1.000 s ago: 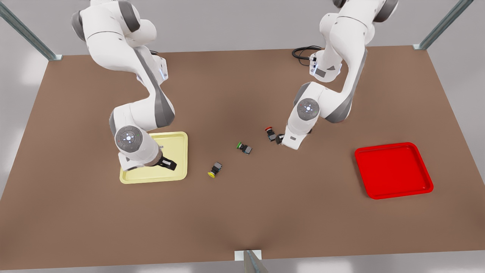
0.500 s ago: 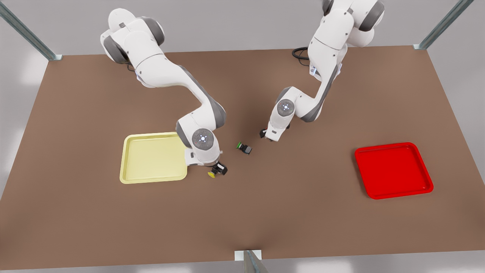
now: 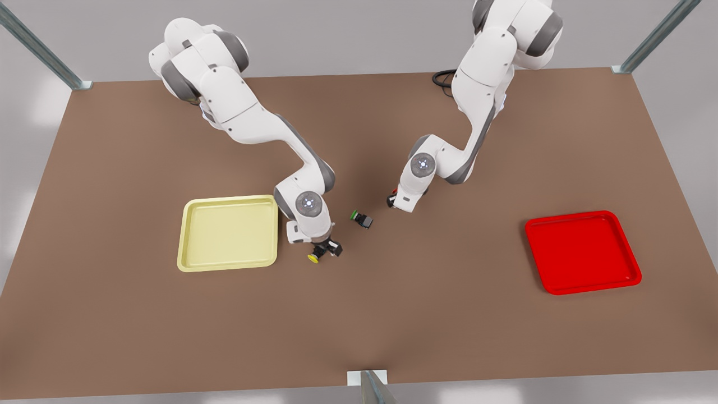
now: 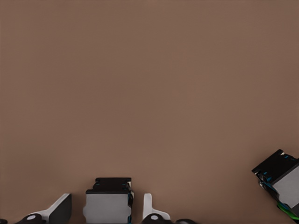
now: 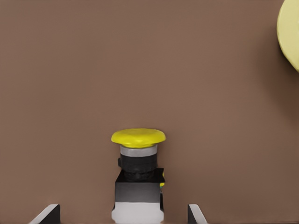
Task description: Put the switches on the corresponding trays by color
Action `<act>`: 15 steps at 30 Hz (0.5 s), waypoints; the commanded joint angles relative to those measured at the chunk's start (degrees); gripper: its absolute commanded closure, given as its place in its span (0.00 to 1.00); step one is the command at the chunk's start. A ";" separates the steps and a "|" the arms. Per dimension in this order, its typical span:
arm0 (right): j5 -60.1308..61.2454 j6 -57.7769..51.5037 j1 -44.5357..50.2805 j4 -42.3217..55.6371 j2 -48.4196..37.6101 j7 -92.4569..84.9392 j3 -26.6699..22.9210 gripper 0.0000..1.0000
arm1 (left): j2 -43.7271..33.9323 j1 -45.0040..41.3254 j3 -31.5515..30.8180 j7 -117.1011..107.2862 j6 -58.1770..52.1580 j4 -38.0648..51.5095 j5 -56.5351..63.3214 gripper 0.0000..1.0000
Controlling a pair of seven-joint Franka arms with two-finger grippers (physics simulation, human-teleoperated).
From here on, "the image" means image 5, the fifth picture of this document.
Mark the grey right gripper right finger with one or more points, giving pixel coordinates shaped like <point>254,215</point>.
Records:
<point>194,215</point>

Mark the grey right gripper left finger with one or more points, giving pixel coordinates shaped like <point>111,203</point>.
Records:
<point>50,214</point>

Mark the pale yellow round tray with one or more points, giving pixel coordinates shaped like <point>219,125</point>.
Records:
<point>289,35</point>

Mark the yellow push-button switch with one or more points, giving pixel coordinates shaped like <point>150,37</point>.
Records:
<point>137,172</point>

